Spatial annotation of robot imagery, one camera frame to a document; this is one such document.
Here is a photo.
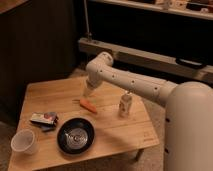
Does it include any metal pole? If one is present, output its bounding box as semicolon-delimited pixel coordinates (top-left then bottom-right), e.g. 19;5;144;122
83;0;92;41

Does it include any orange pepper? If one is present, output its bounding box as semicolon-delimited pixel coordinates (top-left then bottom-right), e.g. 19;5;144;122
74;98;97;113

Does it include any black handle on bench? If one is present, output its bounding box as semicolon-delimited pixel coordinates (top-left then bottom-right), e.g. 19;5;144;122
175;58;207;69

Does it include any small white bottle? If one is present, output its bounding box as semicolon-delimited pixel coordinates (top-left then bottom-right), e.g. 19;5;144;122
119;93;132;117

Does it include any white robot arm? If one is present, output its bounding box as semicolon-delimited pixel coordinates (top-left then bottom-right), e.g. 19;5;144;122
84;52;213;171

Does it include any black round plate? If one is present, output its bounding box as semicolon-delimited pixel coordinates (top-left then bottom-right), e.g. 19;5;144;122
57;118;95;155

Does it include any white plastic cup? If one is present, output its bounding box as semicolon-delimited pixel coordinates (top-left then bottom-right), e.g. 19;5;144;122
11;129;38;155

